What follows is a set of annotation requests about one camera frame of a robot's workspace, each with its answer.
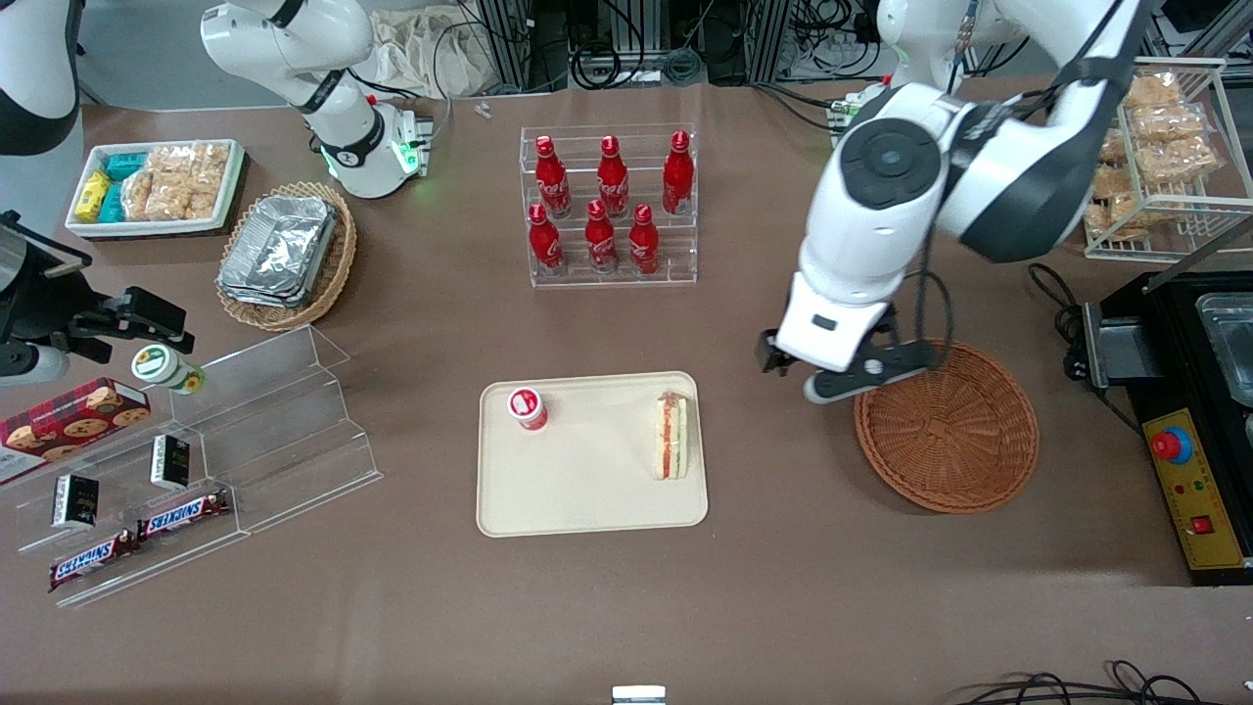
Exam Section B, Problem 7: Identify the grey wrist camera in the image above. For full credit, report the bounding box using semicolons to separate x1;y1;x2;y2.
805;339;936;405
0;343;71;389

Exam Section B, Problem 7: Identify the black floor cable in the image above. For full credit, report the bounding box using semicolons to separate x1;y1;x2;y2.
940;660;1253;705

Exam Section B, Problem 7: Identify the beige cloth bag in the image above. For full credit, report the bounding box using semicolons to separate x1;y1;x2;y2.
370;4;511;100

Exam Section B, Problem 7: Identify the clear acrylic bottle stand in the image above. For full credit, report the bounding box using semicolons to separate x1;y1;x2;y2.
519;122;699;289

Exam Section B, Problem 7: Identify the white snack bin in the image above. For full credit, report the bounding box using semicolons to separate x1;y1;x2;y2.
65;139;247;240

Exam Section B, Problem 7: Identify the red capped yogurt cup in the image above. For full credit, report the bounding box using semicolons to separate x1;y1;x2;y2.
506;387;549;432

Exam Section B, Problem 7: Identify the small black snack box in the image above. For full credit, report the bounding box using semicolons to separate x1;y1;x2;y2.
51;475;101;531
150;436;192;491

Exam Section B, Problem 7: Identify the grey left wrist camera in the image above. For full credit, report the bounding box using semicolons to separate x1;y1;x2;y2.
805;339;936;405

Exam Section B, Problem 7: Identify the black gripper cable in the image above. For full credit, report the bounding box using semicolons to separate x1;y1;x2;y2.
903;230;957;379

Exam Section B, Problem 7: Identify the metal pan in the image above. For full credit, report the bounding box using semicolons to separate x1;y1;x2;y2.
1194;291;1253;408

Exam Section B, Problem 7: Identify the beige plastic tray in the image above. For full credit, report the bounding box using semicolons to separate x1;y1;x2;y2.
477;370;709;538

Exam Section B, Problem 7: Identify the light wicker basket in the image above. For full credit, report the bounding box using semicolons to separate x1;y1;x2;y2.
215;181;358;332

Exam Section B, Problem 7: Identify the green sunflower yogurt cup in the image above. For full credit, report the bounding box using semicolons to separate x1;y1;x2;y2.
132;345;207;397

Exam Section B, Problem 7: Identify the clear acrylic step stand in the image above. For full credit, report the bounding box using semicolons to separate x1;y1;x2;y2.
0;325;385;610

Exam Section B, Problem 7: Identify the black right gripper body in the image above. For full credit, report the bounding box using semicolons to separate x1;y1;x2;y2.
0;211;128;365

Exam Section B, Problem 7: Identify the white wire rack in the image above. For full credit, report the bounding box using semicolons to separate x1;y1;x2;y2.
1082;57;1253;263

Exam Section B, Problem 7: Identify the red tartan cookie box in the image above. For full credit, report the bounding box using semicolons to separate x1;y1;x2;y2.
0;377;153;487

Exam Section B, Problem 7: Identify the rice cracker bag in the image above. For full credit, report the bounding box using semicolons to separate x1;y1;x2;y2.
147;145;197;222
121;171;158;222
188;142;232;221

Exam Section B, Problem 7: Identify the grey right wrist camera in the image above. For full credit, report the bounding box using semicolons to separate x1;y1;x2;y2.
0;343;71;389

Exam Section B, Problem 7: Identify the black cable bundle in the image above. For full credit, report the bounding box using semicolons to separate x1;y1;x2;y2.
566;37;708;91

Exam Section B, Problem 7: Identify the yellow black control box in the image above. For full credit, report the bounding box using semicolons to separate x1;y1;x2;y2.
1140;407;1253;587

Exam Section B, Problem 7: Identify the black appliance cable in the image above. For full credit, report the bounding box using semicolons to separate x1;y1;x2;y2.
1027;262;1090;385

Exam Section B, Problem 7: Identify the brown wicker basket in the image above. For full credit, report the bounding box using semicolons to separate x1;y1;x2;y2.
854;340;1041;515

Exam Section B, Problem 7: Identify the yellow snack packet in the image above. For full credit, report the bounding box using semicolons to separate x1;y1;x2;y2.
75;171;113;221

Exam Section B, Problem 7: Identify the Snickers chocolate bar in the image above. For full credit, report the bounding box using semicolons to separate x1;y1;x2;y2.
49;532;139;593
137;490;232;542

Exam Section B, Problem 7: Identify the triangle sandwich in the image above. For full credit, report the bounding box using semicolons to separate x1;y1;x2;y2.
653;390;691;482

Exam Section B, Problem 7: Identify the silver foil container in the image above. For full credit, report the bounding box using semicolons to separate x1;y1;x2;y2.
221;194;340;297
216;272;319;310

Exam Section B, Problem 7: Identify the red cola bottle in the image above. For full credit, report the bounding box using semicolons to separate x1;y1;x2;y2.
662;130;696;217
584;199;620;276
628;204;662;278
534;135;574;219
597;135;631;219
529;203;565;279

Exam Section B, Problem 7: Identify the black cooking appliance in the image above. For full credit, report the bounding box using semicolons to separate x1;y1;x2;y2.
1081;269;1253;587

